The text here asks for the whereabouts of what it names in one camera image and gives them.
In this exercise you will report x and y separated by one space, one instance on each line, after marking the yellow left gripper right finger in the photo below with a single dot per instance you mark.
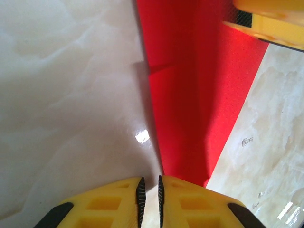
194 206

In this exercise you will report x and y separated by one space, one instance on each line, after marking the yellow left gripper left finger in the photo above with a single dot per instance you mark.
104 206

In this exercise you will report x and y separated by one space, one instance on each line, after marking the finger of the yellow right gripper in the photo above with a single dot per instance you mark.
268 4
278 28

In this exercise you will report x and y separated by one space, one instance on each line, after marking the red cloth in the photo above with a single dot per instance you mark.
190 95

